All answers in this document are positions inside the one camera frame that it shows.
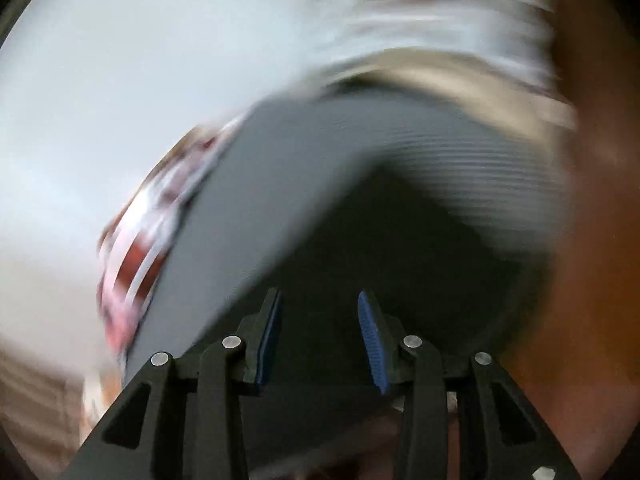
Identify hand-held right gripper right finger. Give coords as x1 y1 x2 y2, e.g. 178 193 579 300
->
357 290 584 480

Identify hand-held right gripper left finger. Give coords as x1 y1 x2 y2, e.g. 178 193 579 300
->
60 287 284 480

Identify black pants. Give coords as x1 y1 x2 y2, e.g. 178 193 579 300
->
180 162 551 476

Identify red white checked pillow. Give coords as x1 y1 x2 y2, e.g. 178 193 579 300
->
97 115 251 361

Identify grey bed mat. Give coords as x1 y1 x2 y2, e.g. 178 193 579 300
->
122 92 573 383

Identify white printed cloth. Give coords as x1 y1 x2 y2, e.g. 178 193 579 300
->
300 0 576 131

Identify wooden bed frame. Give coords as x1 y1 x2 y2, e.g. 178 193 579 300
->
500 0 640 480

